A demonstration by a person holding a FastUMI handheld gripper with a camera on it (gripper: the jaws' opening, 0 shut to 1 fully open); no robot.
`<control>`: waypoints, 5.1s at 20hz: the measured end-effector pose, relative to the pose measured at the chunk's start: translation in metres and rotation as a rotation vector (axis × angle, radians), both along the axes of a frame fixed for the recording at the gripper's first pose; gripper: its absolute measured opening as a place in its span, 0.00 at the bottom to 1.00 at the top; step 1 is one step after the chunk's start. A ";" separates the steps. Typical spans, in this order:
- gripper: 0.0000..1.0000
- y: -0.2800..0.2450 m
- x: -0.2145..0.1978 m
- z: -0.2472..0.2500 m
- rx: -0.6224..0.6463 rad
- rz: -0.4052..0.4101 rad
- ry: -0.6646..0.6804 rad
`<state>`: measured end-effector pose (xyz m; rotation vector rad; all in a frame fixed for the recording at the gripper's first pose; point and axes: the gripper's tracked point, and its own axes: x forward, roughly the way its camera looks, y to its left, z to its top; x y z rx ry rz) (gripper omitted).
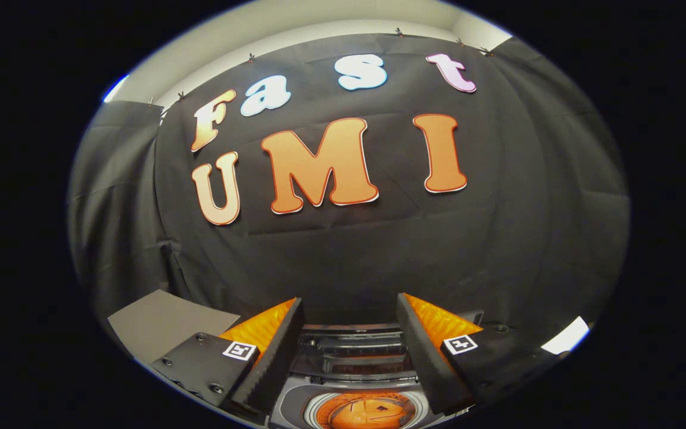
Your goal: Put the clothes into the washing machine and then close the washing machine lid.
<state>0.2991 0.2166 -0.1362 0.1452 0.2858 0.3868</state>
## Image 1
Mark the black backdrop cloth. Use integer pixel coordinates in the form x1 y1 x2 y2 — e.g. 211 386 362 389
68 33 631 358

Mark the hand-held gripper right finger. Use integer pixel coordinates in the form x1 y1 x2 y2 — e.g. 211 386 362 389
395 292 561 416

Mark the grey cabinet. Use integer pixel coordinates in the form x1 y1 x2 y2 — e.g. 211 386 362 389
108 290 241 365

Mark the washing machine glass lid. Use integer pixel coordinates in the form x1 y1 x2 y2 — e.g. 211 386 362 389
292 324 418 382

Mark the grey washing machine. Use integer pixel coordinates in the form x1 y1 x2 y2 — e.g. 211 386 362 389
269 310 484 429

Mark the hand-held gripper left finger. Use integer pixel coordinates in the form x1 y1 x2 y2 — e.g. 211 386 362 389
149 297 305 418

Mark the orange shirt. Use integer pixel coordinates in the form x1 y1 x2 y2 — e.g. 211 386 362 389
319 393 418 429

